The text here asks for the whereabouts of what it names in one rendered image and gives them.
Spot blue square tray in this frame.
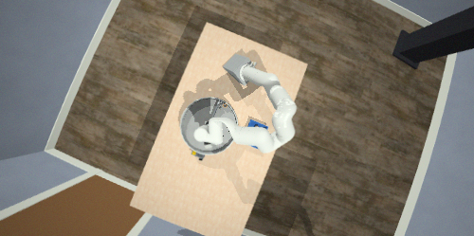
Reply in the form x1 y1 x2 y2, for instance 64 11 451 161
247 119 268 149

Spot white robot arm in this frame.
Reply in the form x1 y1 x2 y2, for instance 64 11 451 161
194 63 297 154

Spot grey round turning table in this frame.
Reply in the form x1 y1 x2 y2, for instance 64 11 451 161
180 97 238 161

